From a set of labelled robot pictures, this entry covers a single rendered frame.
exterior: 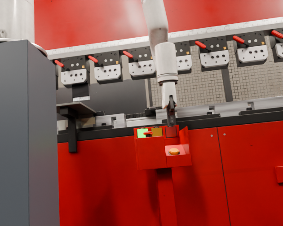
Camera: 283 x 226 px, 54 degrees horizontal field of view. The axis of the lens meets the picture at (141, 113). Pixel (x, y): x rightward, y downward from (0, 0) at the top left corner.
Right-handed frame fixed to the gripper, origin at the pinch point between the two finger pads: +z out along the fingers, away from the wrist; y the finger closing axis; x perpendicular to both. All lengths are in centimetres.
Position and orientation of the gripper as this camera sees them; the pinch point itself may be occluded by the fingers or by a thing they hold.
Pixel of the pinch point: (171, 120)
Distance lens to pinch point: 112.9
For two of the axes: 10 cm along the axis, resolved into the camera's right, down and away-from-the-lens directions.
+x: 10.0, -0.8, 0.4
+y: 0.3, -0.9, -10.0
